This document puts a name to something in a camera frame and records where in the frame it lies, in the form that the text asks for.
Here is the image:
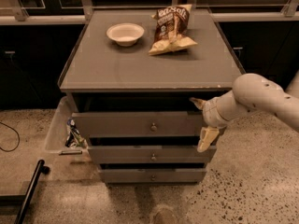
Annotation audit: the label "grey metal rail frame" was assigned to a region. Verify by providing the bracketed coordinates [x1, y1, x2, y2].
[0, 0, 299, 24]

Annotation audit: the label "round floor drain cover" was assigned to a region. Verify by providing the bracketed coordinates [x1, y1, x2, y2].
[149, 206, 178, 224]

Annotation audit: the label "grey middle drawer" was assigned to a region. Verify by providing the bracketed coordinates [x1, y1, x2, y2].
[88, 146, 216, 164]

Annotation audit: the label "black cable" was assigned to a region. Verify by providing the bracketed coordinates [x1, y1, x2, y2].
[0, 121, 21, 153]

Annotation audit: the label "clear plastic bin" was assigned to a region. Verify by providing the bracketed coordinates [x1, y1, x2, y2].
[45, 97, 82, 155]

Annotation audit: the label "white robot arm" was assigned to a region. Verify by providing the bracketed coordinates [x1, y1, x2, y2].
[190, 73, 299, 152]

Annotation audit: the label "grey top drawer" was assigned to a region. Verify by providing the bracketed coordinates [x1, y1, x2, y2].
[72, 111, 207, 138]

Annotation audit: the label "items in plastic bin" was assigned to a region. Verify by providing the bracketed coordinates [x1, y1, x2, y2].
[65, 119, 87, 148]

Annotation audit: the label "white paper bowl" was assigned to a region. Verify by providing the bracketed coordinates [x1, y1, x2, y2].
[107, 23, 144, 47]

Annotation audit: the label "grey drawer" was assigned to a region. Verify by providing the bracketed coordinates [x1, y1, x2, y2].
[88, 146, 216, 164]
[99, 168, 206, 184]
[72, 111, 207, 138]

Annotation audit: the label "black metal bar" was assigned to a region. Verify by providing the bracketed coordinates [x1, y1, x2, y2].
[0, 160, 50, 224]

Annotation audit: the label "brown chip bag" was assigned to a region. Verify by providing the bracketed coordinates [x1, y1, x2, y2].
[149, 5, 196, 55]

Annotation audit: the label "grey bottom drawer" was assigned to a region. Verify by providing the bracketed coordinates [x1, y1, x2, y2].
[99, 168, 206, 184]

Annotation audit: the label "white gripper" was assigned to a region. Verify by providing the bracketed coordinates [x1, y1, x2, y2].
[190, 97, 232, 152]

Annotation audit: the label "grey drawer cabinet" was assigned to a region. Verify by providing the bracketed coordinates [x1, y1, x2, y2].
[59, 10, 244, 172]

